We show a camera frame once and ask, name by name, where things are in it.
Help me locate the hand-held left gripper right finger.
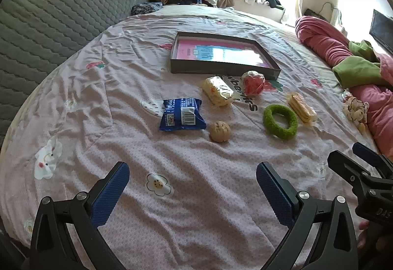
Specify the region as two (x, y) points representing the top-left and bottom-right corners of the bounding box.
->
(256, 162), (359, 270)

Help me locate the cluttered side cabinet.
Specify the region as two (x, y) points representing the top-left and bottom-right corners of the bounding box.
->
(304, 7), (347, 31)

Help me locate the pink strawberry print sheet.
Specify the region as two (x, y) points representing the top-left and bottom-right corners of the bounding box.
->
(0, 14), (384, 270)

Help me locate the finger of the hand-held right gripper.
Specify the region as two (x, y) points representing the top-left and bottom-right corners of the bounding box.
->
(352, 142), (393, 180)
(327, 150), (373, 194)

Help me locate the black television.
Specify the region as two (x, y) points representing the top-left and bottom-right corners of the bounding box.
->
(369, 9), (393, 56)

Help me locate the red snack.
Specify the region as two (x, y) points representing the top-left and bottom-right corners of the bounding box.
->
(241, 70), (266, 96)

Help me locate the walnut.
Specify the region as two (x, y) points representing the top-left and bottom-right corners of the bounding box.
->
(209, 121), (231, 143)

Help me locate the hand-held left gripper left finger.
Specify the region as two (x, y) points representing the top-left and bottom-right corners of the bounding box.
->
(30, 161), (131, 270)

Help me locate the person's right hand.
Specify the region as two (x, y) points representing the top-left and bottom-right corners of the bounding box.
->
(358, 220), (379, 258)

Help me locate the pink quilt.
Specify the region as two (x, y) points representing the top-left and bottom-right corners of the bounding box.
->
(295, 16), (393, 160)

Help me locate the beige bed sheet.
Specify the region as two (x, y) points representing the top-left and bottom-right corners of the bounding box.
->
(154, 5), (295, 31)

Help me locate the small beige plush toy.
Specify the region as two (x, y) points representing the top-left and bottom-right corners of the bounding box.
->
(342, 95), (369, 135)

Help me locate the yellow cake packet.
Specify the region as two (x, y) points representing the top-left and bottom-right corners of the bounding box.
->
(201, 76), (235, 108)

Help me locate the layered cake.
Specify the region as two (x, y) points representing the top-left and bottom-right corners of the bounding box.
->
(287, 92), (317, 126)

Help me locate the green blanket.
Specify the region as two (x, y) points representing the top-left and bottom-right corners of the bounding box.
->
(332, 40), (393, 89)

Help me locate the green fuzzy ring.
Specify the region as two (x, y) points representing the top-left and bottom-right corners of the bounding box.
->
(263, 104), (298, 141)

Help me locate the grey quilted headboard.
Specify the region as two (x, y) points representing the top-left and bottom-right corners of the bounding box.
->
(0, 0), (148, 148)

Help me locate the blue snack packet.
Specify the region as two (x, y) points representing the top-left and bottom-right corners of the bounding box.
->
(159, 98), (206, 132)

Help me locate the shallow box with pink lining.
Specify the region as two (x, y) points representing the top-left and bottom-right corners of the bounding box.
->
(170, 31), (281, 82)

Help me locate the dark floral pillow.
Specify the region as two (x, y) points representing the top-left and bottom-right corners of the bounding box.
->
(131, 2), (163, 16)

